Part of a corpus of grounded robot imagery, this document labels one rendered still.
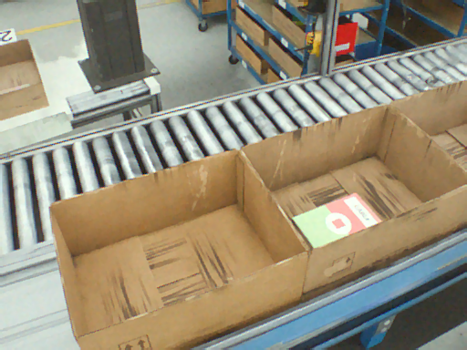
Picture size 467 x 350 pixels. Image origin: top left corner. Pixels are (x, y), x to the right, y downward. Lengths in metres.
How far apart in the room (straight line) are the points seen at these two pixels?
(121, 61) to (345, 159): 0.94
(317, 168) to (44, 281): 0.66
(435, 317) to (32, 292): 0.95
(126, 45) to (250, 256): 1.01
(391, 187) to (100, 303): 0.70
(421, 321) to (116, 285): 0.75
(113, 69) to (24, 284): 0.96
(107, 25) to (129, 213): 0.86
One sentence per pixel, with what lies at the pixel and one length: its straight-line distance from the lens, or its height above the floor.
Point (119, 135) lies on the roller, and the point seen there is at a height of 0.75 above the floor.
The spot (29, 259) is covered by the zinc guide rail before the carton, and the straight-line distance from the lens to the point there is 1.05.
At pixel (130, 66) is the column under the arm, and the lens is 1.77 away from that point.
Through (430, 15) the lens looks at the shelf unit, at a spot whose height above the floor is 0.54.
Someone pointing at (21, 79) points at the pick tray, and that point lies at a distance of 1.92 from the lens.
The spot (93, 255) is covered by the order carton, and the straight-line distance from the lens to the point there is 1.01.
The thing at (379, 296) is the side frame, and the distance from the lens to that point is 0.92.
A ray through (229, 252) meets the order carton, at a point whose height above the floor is 0.89.
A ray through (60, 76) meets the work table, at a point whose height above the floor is 0.75.
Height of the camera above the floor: 1.67
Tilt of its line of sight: 41 degrees down
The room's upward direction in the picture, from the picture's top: 1 degrees counter-clockwise
